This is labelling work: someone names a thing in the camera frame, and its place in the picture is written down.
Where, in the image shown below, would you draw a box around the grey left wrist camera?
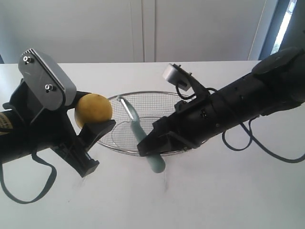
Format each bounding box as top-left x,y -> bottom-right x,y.
18,48 -> 77,111

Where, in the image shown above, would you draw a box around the yellow lemon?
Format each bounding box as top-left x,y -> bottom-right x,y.
74,94 -> 112,128

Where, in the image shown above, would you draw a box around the teal handled vegetable peeler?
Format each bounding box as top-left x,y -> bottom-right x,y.
116,95 -> 166,174

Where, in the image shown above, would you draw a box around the black right camera cable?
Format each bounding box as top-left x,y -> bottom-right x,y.
175,83 -> 305,164

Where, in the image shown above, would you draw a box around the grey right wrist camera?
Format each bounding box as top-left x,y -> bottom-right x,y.
162,63 -> 191,91

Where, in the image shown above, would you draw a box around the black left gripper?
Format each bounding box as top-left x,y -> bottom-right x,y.
2,91 -> 116,177

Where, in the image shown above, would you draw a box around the dark left arm cable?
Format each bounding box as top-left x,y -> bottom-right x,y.
0,150 -> 57,205

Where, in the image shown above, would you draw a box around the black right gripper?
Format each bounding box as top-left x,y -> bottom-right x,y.
137,78 -> 219,156

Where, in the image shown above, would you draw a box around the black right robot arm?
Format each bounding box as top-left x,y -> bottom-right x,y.
137,47 -> 305,156

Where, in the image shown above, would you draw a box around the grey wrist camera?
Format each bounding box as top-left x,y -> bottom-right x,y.
162,63 -> 191,91
18,48 -> 77,111

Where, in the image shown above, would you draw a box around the oval wire mesh basket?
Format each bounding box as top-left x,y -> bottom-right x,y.
97,91 -> 181,156

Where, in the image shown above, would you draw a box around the white cabinet doors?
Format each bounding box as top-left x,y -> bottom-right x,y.
0,0 -> 266,63

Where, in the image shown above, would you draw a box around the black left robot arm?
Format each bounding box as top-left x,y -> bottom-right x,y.
0,80 -> 116,177

